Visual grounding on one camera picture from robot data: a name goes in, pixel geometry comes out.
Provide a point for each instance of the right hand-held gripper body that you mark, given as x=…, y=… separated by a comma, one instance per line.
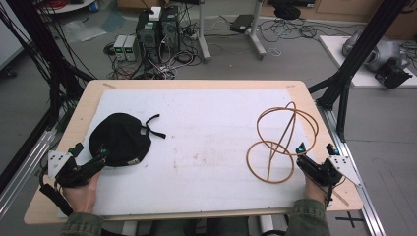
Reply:
x=323, y=170

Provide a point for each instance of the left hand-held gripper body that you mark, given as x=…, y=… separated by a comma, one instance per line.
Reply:
x=67, y=172

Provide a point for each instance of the black hat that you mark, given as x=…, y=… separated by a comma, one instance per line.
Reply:
x=119, y=139

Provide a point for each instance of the person's right hand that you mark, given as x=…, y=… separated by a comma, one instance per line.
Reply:
x=313, y=191

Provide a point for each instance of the person's left hand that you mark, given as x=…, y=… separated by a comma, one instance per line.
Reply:
x=82, y=196

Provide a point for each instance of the white table leg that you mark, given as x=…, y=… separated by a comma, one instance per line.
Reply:
x=266, y=223
x=130, y=228

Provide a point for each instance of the black device on platform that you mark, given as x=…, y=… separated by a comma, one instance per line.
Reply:
x=391, y=76

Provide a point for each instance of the white floor platform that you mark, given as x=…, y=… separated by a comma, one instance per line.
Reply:
x=334, y=52

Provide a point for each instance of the white foam mat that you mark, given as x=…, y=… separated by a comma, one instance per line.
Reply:
x=203, y=131

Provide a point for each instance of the grey rounded shell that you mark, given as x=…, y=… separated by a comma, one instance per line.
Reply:
x=380, y=54

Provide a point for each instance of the grey power supply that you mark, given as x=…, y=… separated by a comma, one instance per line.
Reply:
x=131, y=48
x=119, y=47

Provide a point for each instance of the person's legs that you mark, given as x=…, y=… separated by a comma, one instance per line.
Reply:
x=213, y=228

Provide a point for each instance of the clear plastic sheet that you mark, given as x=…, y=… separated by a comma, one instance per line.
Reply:
x=82, y=31

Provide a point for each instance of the grey desk leg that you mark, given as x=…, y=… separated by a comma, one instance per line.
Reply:
x=204, y=36
x=257, y=36

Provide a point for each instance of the white cabinet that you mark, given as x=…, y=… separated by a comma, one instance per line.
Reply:
x=10, y=42

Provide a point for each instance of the black computer tower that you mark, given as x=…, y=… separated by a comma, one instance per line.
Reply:
x=149, y=37
x=170, y=29

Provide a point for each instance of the black chair base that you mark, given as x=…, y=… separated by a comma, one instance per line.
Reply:
x=287, y=11

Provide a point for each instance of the black flat box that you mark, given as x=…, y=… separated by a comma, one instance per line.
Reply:
x=242, y=23

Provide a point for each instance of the white round table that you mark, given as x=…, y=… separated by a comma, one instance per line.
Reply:
x=70, y=6

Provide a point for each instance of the blue tape roll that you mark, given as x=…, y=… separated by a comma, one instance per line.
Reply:
x=94, y=6

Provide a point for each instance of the white box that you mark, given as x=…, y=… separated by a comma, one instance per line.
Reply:
x=155, y=13

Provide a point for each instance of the aluminium rail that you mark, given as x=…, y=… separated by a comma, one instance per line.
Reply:
x=26, y=170
x=367, y=203

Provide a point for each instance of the black metal frame post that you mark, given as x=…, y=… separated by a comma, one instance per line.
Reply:
x=39, y=42
x=362, y=46

